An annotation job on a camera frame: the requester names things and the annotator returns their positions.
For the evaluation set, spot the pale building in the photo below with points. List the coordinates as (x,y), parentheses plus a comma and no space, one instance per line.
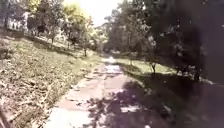
(16,21)

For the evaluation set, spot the grass verge with leaves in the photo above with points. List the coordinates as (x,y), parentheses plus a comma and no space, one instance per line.
(173,96)

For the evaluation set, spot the row of trees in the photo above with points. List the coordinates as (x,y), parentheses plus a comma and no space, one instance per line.
(63,23)

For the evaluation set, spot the dense trees and bushes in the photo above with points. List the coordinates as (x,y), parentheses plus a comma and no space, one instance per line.
(166,36)

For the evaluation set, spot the leaf-strewn grass slope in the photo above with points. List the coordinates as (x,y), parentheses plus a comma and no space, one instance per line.
(36,73)

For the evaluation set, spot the grey concrete slab path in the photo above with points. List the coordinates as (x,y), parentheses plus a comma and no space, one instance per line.
(100,96)

